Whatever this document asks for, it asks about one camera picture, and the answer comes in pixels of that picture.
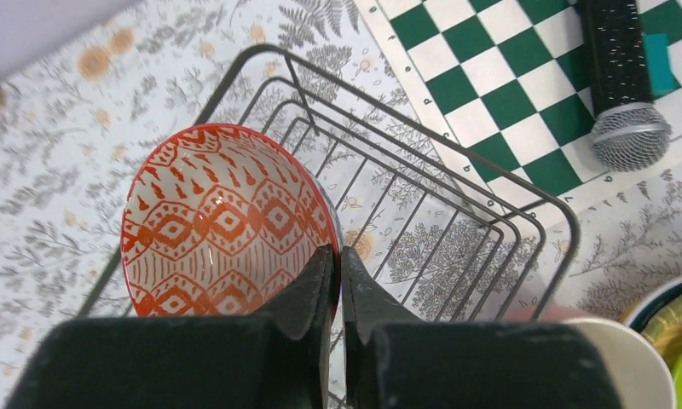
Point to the white blue patterned bowl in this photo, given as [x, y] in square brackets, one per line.
[219, 219]

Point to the green white chessboard mat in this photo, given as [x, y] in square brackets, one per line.
[506, 79]

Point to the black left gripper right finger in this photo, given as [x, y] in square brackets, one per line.
[393, 359]

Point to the teal rectangular block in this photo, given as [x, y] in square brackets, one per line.
[660, 71]

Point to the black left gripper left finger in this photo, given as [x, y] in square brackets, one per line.
[276, 357]

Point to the black wire dish rack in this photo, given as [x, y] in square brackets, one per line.
[427, 232]

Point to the woven bamboo tray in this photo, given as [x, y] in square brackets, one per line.
[664, 331]

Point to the pink ceramic mug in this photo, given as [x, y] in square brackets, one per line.
[639, 374]

